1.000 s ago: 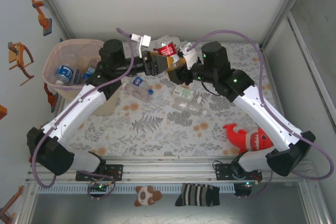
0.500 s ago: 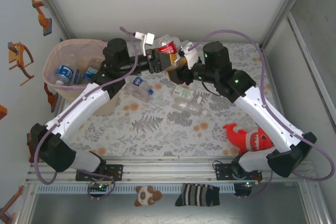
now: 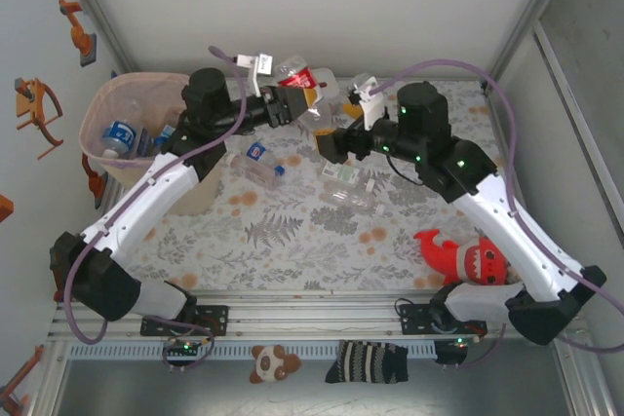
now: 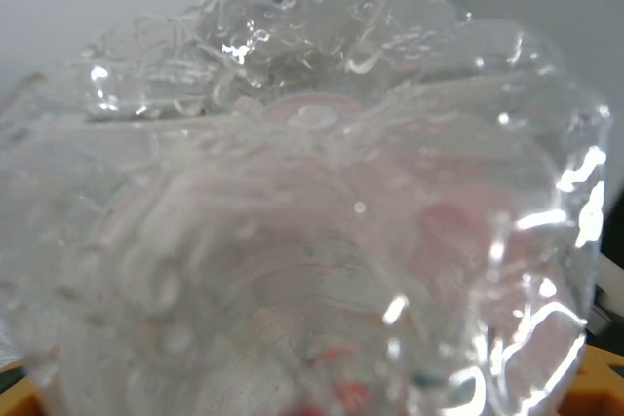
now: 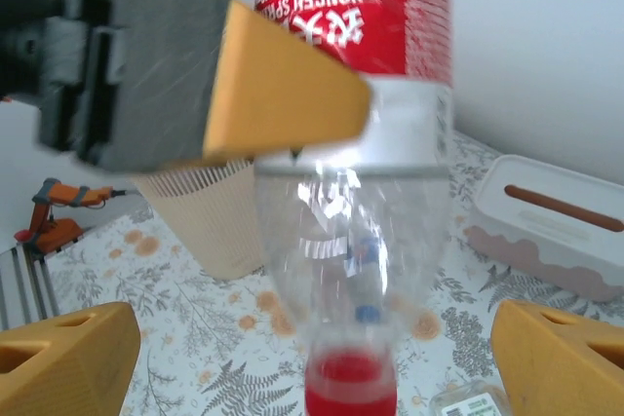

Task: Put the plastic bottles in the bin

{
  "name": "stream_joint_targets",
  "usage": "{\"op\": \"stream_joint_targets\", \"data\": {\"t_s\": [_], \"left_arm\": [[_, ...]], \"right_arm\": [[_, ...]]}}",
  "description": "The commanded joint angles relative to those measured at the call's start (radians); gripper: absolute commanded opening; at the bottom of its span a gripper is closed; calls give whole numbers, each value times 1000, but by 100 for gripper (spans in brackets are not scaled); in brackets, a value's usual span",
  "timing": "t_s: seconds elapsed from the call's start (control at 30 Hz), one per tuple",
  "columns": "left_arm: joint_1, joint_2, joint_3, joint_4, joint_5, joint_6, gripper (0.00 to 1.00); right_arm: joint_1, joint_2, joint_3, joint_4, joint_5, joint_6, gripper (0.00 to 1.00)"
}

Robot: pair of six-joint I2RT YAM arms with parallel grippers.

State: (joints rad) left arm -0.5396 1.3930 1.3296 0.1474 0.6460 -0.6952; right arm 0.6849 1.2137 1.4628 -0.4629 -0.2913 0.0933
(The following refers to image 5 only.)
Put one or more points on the clear bottle green white label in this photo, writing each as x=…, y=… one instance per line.
x=468, y=401

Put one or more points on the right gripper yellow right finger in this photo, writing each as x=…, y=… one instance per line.
x=565, y=367

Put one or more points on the floral table mat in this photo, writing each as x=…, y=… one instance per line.
x=195, y=338

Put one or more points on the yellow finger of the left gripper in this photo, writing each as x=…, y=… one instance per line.
x=268, y=94

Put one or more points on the clear bottle red label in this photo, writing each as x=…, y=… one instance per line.
x=351, y=21

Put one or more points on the white pink tissue box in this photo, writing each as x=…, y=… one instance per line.
x=536, y=240

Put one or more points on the aluminium side rail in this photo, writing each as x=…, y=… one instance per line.
x=24, y=289

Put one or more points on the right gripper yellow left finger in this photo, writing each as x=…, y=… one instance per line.
x=58, y=367

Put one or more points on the beige mesh bin pink bag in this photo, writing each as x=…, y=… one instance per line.
x=209, y=231

